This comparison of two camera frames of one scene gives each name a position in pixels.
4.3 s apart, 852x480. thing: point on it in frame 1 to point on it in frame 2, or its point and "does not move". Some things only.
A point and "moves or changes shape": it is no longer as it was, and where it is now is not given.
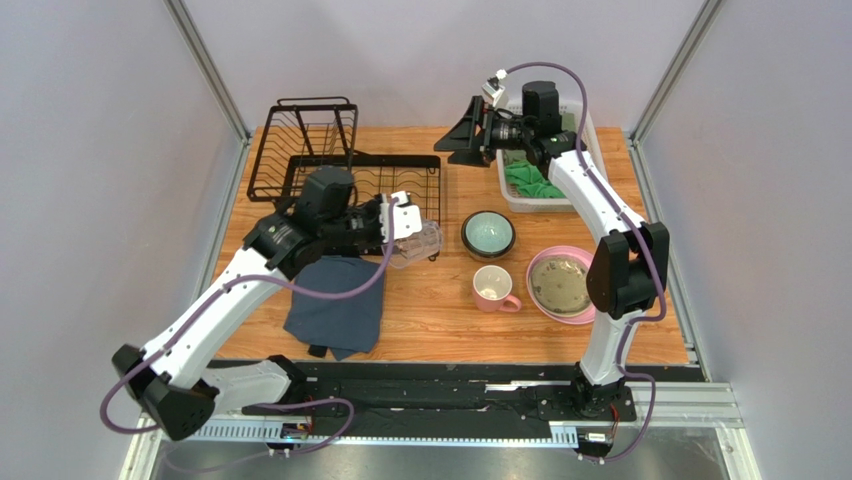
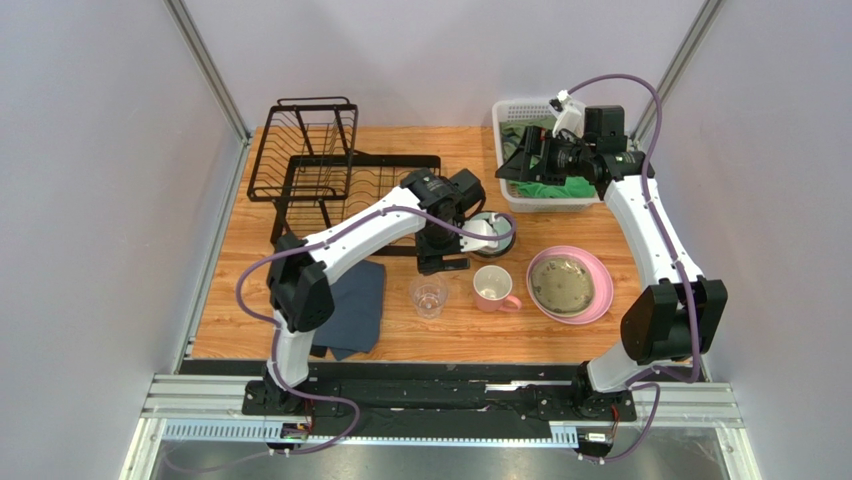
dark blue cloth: [346, 326] does not move
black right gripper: [479, 131] to [534, 160]
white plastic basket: [519, 203] does not move
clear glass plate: [558, 285] does not move
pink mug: [491, 286] does not move
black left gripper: [374, 207] to [430, 262]
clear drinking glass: [416, 246] moves or changes shape
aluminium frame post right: [634, 137] does not move
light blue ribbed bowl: [489, 232] does not move
